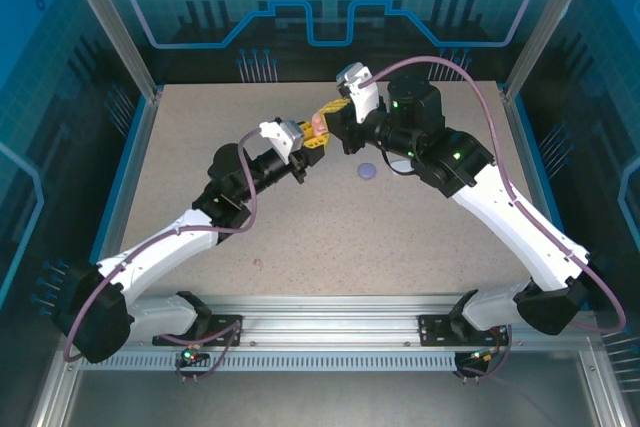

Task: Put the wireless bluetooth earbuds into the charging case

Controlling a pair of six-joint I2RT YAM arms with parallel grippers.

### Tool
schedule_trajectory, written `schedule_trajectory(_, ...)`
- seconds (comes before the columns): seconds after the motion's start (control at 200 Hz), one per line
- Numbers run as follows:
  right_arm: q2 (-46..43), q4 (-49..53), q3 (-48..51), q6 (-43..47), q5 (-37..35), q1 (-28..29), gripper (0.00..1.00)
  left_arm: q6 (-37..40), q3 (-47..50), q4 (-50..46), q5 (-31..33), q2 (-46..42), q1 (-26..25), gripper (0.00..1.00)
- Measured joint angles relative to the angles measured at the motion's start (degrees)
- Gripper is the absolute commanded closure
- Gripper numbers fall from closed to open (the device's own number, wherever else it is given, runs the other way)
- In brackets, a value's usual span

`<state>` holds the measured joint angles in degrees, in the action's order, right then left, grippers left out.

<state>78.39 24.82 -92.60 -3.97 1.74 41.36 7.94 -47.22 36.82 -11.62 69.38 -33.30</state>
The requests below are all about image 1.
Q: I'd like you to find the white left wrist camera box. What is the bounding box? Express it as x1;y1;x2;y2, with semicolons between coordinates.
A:
258;117;306;167

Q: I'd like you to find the aluminium frame post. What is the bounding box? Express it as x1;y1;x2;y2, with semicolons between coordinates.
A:
502;0;606;101
54;0;165;104

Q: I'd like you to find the blue table edge rail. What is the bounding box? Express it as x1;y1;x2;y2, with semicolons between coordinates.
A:
74;89;164;311
502;86;591;311

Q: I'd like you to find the small connector with LED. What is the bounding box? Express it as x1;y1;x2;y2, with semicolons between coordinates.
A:
180;344;209;367
469;346;501;366

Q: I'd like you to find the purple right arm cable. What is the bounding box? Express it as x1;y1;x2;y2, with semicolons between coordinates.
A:
360;55;628;383

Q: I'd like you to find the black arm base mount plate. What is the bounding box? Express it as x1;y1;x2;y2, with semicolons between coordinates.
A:
152;314;246;347
417;314;511;347

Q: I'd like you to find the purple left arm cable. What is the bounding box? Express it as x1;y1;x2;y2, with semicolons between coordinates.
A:
63;129;265;383

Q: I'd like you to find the aluminium extrusion rail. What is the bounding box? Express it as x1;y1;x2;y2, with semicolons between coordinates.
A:
64;294;601;351

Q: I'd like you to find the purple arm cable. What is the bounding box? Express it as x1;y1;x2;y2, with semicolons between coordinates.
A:
63;129;265;383
360;55;628;383

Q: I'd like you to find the slotted grey cable duct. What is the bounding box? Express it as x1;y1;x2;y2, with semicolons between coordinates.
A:
78;352;459;372

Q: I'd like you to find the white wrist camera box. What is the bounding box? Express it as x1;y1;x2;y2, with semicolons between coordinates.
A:
258;117;306;167
335;62;382;125

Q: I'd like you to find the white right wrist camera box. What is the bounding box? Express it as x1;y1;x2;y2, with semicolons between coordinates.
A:
335;62;382;125

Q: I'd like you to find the printed blue side panel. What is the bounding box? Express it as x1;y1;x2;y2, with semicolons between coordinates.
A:
514;0;640;427
0;0;151;427

